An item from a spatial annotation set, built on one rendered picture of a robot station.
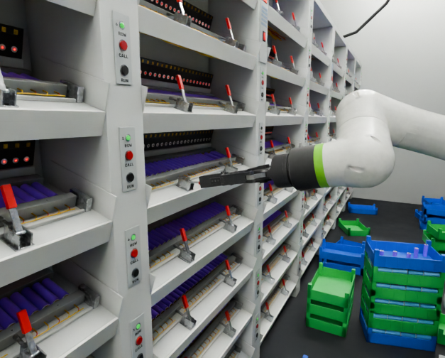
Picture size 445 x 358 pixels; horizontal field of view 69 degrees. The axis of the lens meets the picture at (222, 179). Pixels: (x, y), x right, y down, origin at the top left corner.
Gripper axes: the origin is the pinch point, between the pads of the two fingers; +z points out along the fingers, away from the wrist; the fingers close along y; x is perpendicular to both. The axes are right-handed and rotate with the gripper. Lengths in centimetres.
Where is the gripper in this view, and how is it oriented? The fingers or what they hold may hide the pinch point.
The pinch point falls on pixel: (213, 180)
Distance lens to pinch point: 80.7
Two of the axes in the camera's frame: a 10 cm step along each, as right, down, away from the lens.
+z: -8.6, 1.1, 5.0
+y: 4.8, -1.4, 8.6
